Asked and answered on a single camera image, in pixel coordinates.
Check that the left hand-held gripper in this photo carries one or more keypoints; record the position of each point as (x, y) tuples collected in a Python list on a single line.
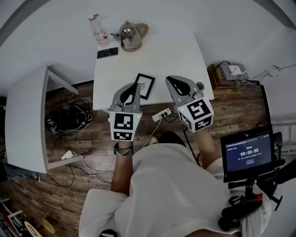
[(122, 122)]

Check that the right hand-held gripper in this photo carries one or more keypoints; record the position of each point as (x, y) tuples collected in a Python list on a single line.
[(196, 113)]

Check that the black picture frame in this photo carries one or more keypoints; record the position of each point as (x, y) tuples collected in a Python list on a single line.
[(149, 85)]

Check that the person's left forearm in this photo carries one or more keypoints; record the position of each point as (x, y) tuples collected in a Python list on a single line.
[(122, 171)]

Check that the person's right forearm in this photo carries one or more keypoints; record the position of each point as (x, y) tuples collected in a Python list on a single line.
[(208, 150)]

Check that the small round metal cup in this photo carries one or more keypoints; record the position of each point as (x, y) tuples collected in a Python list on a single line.
[(200, 85)]

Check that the white power strip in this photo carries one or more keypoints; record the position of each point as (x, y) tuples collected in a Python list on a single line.
[(160, 114)]

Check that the wooden box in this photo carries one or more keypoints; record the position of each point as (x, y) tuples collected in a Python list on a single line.
[(215, 77)]

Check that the black smartphone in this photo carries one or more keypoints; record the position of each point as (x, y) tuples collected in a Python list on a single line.
[(107, 53)]

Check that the person's black trouser leg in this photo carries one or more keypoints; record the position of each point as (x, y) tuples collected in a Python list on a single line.
[(172, 138)]

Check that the person's white shoe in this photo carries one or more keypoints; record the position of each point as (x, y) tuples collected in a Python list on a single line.
[(154, 140)]

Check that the steel electric kettle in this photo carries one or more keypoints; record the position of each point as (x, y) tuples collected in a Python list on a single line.
[(130, 37)]

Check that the white charger block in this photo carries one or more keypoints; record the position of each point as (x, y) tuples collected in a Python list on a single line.
[(234, 70)]

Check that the grey flat device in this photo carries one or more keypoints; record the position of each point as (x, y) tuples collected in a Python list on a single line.
[(240, 73)]

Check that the clear plastic water bottle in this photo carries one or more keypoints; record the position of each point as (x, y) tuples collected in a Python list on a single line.
[(99, 32)]

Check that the white power adapter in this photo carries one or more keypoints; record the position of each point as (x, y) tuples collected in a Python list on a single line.
[(67, 154)]

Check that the small white extension socket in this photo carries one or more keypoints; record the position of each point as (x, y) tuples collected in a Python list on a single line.
[(272, 71)]

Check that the black monitor screen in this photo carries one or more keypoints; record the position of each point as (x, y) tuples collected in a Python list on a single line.
[(248, 154)]

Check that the person's white shirt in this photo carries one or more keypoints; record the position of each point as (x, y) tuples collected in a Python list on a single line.
[(166, 192)]

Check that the white side table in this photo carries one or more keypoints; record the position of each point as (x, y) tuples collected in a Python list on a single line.
[(23, 120)]

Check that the yellow round disc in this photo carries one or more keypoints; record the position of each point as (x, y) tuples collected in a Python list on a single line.
[(34, 229)]

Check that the black monitor mount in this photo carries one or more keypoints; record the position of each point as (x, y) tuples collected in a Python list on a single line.
[(247, 203)]

